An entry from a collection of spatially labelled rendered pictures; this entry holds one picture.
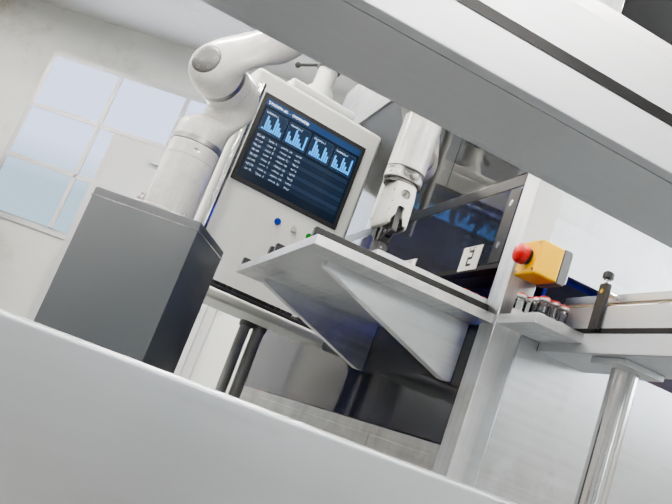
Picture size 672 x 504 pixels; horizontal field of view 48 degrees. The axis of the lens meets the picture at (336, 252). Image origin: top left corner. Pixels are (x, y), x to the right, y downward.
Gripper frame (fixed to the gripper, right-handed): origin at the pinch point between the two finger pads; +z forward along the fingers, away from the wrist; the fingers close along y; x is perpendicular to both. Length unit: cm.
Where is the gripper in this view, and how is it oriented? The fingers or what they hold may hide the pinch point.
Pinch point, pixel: (376, 252)
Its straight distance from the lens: 155.5
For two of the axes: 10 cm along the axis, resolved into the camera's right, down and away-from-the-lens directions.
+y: -3.3, 1.0, 9.4
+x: -8.8, -3.9, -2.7
